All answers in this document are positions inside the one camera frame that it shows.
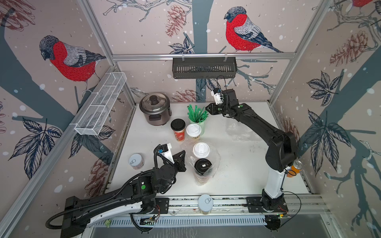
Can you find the green straw holder cup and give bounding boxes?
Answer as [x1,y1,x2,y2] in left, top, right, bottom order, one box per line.
[187,104,209,135]

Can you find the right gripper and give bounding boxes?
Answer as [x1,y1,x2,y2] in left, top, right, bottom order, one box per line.
[205,102,231,115]

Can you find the white mesh wall shelf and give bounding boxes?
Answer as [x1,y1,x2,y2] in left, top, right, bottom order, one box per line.
[74,72,127,135]

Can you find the red cup black lid front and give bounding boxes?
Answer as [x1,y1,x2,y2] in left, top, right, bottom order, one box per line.
[194,158,212,186]

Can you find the yellow cup white lid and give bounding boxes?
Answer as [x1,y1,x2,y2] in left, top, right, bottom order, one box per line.
[186,124,202,139]

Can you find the clear plastic carrier bag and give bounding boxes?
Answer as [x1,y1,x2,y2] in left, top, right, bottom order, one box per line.
[184,140,221,186]

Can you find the black hanging wire basket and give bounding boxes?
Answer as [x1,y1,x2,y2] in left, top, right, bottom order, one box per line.
[172,57,238,79]

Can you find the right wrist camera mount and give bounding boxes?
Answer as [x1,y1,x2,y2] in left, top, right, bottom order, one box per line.
[211,88,223,105]

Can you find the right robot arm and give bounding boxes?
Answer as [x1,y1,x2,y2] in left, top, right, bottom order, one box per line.
[206,89,297,212]

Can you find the can on front rail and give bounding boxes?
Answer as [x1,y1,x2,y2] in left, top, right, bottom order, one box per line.
[198,194,214,215]

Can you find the silver rice cooker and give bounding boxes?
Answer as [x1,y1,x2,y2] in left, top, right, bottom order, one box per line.
[140,92,172,126]

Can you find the orange drink can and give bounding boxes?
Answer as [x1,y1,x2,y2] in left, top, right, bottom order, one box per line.
[287,160,303,178]

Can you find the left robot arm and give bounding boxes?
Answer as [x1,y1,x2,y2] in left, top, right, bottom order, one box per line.
[45,150,186,238]

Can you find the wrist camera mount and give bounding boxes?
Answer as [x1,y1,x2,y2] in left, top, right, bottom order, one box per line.
[211,88,223,105]
[153,143,174,168]

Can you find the spare clear plastic bags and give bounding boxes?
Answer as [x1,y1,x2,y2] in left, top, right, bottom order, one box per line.
[224,115,262,142]

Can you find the red cup black lid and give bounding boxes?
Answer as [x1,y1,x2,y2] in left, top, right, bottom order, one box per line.
[171,119,186,141]
[194,158,212,186]

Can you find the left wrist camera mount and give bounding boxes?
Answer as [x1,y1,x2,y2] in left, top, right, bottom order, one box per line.
[153,143,174,168]

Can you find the white can left side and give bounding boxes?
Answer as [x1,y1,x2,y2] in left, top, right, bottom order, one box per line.
[129,153,144,170]

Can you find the green snack packet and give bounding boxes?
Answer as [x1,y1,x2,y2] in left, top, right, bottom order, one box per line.
[104,219,112,228]

